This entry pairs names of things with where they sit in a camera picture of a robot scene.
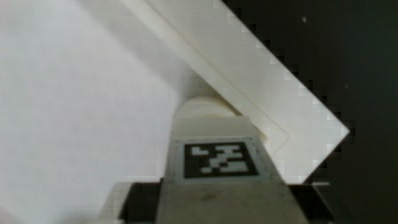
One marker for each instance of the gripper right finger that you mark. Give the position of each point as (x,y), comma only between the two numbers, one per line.
(316,206)

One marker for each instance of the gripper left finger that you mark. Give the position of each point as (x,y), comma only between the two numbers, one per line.
(131,204)

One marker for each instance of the white leg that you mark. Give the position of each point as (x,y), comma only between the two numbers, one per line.
(223,188)

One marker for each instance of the white square table top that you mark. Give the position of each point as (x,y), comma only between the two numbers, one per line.
(108,60)

